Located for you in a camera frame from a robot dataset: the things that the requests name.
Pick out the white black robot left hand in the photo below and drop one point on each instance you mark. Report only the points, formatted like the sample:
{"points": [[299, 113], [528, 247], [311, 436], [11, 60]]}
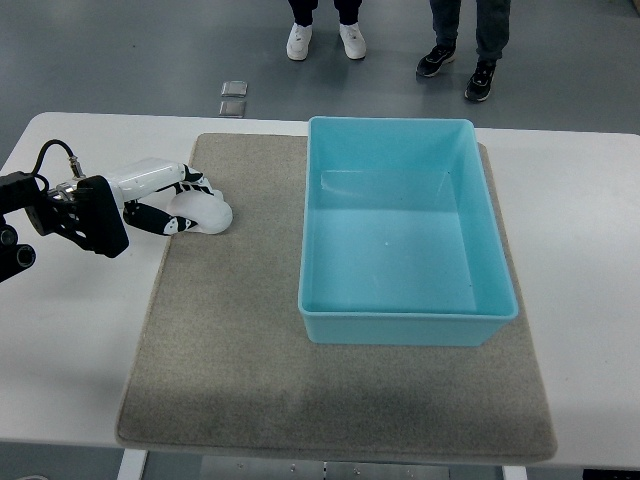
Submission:
{"points": [[134, 182]]}

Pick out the white bunny toy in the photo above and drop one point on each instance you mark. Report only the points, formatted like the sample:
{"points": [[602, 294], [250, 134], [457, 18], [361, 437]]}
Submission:
{"points": [[201, 212]]}

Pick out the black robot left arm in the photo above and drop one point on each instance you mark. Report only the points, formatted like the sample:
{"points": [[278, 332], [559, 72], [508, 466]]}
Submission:
{"points": [[84, 212]]}

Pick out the blue plastic box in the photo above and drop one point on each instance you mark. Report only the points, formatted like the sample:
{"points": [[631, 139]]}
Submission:
{"points": [[400, 243]]}

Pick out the lower metal floor plate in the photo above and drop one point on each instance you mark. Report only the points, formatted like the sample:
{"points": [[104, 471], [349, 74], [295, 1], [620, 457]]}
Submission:
{"points": [[232, 108]]}

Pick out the metal floor plate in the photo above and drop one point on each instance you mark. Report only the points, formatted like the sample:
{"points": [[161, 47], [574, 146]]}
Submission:
{"points": [[234, 89], [232, 108]]}

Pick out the upper metal floor plate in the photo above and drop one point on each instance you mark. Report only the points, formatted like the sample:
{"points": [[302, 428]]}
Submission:
{"points": [[234, 89]]}

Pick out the white sneaker left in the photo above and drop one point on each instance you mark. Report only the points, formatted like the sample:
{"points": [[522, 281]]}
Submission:
{"points": [[298, 42]]}

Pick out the white sneaker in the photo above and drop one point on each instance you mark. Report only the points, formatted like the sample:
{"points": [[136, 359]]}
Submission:
{"points": [[353, 41], [298, 42]]}

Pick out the grey felt mat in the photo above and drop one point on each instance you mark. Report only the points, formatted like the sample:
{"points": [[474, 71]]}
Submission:
{"points": [[224, 365]]}

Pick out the white sneaker right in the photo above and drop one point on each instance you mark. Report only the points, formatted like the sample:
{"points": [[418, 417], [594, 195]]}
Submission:
{"points": [[353, 41]]}

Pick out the white table leg left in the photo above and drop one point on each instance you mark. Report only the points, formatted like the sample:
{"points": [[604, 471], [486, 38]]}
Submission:
{"points": [[132, 465]]}

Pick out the white table leg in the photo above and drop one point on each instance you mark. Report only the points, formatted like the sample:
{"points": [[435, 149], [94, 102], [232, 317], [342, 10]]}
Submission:
{"points": [[132, 465], [514, 473]]}

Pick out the black sneaker left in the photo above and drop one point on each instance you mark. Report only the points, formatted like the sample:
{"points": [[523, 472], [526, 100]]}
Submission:
{"points": [[431, 64]]}

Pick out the black sneaker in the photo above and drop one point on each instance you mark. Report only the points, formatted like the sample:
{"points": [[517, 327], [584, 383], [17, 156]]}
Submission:
{"points": [[431, 64], [479, 85]]}

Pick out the black sneaker right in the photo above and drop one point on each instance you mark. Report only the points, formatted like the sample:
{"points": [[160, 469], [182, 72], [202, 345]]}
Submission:
{"points": [[479, 85]]}

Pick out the white table leg right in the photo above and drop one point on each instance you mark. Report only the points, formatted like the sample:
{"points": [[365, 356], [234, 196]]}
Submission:
{"points": [[514, 473]]}

